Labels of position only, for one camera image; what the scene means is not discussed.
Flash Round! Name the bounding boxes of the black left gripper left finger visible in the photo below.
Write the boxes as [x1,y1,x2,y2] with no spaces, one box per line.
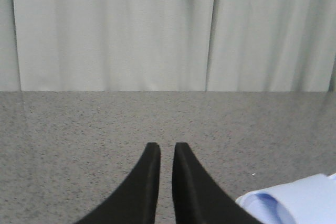
[77,142,161,223]

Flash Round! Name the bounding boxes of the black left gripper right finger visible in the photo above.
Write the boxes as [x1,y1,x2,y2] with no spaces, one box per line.
[172,142,260,223]

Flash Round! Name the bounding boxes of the pale grey curtain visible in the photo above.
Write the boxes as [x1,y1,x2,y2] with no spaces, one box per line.
[1,0,335,91]

